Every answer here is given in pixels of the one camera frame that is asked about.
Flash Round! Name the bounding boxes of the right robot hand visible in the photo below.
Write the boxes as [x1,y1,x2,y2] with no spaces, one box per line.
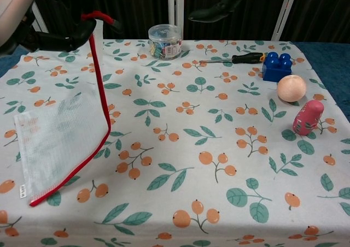
[188,0,248,22]

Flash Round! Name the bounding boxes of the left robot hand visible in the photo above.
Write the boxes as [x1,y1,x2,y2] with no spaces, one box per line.
[0,0,98,54]

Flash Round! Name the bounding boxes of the clear mesh bag red zipper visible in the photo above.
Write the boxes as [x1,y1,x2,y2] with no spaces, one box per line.
[13,10,123,207]

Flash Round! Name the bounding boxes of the clear jar of binder clips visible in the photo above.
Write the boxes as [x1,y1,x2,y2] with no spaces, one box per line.
[148,24,183,60]

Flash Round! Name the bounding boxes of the black pleated curtain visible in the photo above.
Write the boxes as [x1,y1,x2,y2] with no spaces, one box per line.
[32,0,350,44]

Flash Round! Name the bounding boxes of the blue toy building block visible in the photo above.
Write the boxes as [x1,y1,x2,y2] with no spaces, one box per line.
[261,51,293,82]

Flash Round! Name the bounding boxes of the peach coloured ball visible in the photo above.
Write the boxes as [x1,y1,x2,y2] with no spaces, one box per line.
[277,75,306,103]

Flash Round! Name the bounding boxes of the floral print tablecloth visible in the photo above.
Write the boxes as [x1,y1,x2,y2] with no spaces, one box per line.
[0,39,350,247]

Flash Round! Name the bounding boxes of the pink toy doll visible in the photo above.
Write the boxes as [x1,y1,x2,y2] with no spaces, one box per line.
[291,99,325,137]

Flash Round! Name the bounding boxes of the white frame post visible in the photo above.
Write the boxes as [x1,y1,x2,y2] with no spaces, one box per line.
[167,0,184,40]
[272,0,301,42]
[31,1,48,34]

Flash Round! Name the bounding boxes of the black handle screwdriver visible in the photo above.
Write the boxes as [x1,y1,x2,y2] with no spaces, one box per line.
[199,52,267,64]

